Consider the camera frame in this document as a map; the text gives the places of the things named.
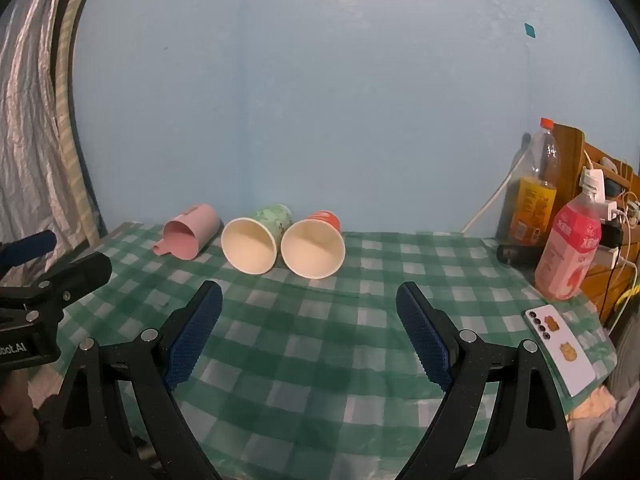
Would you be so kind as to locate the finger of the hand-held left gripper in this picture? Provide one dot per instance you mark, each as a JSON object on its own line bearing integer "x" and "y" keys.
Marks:
{"x": 30, "y": 248}
{"x": 82, "y": 272}

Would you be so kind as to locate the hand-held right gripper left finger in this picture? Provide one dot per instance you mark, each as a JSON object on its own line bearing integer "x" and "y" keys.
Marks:
{"x": 192, "y": 337}

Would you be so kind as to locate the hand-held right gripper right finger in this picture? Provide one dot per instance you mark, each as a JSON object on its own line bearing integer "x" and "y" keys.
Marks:
{"x": 425, "y": 340}

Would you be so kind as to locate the green patterned paper cup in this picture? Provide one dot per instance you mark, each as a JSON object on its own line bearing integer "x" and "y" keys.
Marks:
{"x": 247, "y": 249}

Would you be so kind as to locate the red paper cup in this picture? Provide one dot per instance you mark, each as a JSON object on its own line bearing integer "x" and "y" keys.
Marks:
{"x": 312, "y": 251}

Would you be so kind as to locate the person's left hand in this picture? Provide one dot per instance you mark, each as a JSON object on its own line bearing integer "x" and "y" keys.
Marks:
{"x": 12, "y": 410}

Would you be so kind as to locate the green checkered tablecloth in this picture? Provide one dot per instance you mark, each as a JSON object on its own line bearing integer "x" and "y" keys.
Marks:
{"x": 320, "y": 360}

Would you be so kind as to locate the silver curtain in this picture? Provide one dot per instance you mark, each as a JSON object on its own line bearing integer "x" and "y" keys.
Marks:
{"x": 30, "y": 135}

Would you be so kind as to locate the small black device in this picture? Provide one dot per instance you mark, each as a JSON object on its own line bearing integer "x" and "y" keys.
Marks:
{"x": 515, "y": 254}

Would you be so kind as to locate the white phone with stickers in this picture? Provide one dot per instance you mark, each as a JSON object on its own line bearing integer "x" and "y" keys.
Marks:
{"x": 565, "y": 355}

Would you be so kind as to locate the pink drink bottle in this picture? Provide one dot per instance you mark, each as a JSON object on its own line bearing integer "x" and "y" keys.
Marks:
{"x": 565, "y": 255}

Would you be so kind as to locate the orange drink bottle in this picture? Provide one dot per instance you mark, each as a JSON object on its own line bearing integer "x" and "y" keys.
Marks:
{"x": 532, "y": 200}

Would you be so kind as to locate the grey blanket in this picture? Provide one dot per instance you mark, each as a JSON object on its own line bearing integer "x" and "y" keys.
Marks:
{"x": 600, "y": 445}

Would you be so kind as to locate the black power adapter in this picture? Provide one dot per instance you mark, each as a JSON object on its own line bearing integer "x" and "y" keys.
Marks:
{"x": 611, "y": 236}

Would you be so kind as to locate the white plug adapter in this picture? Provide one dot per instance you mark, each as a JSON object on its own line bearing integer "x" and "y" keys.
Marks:
{"x": 612, "y": 210}

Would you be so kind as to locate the wooden shelf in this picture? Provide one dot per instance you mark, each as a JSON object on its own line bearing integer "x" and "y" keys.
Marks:
{"x": 567, "y": 160}

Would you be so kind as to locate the white charger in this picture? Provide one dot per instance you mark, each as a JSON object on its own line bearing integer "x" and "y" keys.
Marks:
{"x": 595, "y": 180}

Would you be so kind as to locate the blue tape piece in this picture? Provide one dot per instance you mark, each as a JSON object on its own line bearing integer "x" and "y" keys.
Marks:
{"x": 530, "y": 30}

